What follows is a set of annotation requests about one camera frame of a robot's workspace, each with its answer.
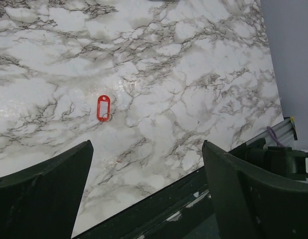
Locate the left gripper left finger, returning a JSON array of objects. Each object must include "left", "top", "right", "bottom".
[{"left": 0, "top": 140, "right": 94, "bottom": 239}]

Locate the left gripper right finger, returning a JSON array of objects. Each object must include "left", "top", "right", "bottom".
[{"left": 202, "top": 140, "right": 308, "bottom": 239}]

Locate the red key fob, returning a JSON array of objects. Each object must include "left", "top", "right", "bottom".
[{"left": 97, "top": 95, "right": 111, "bottom": 122}]

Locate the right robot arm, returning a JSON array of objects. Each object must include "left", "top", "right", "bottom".
[{"left": 243, "top": 138, "right": 308, "bottom": 181}]

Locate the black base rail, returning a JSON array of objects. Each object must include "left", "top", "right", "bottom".
[{"left": 71, "top": 139, "right": 269, "bottom": 239}]

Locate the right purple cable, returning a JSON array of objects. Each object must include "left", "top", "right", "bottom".
[{"left": 266, "top": 125, "right": 286, "bottom": 147}]

